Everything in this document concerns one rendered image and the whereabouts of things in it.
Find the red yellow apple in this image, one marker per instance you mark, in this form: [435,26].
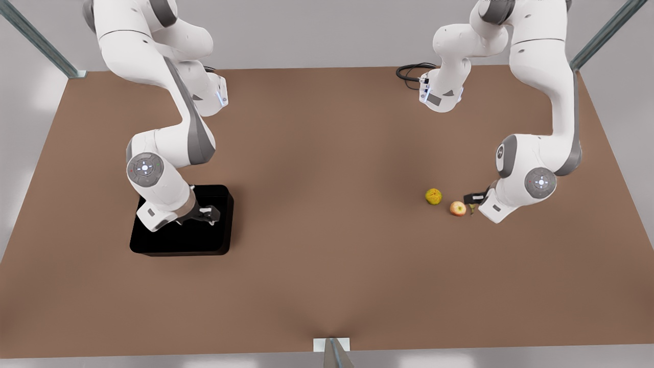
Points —
[458,208]

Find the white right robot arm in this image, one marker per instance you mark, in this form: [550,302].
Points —
[153,138]

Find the silver frame post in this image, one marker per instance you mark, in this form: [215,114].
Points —
[605,33]
[334,352]
[41,43]

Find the small olive green fruit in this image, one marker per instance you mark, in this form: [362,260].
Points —
[473,207]

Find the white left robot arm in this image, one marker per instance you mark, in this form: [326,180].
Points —
[541,153]

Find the yellow green pear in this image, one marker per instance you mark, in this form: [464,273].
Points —
[434,196]

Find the black storage box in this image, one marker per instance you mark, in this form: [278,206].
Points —
[204,237]

